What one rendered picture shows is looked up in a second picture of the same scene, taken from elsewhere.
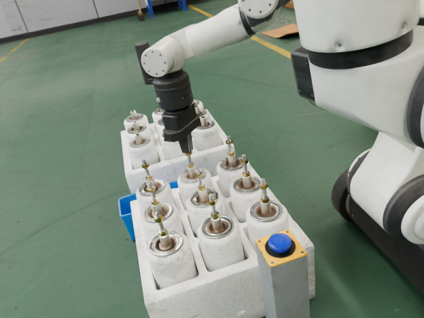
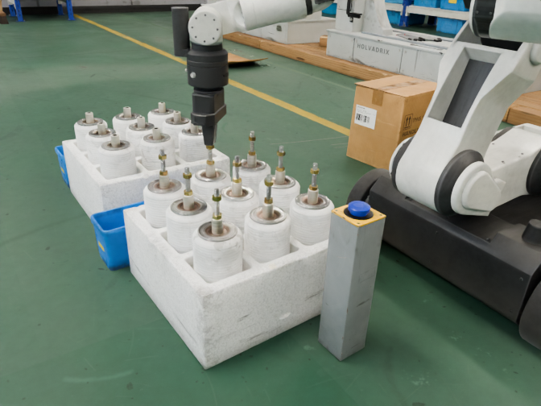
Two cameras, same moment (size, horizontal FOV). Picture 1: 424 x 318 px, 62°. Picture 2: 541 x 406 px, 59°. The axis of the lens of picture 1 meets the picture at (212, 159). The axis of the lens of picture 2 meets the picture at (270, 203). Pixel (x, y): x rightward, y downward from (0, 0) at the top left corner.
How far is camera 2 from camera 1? 42 cm
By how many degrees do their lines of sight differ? 23
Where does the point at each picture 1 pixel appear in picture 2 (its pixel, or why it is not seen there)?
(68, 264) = (20, 301)
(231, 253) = (284, 242)
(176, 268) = (233, 256)
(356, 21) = not seen: outside the picture
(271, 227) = (323, 214)
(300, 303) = (369, 274)
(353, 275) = (378, 279)
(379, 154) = (426, 136)
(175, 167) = not seen: hidden behind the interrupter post
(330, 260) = not seen: hidden behind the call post
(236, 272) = (292, 261)
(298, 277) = (374, 242)
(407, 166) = (456, 141)
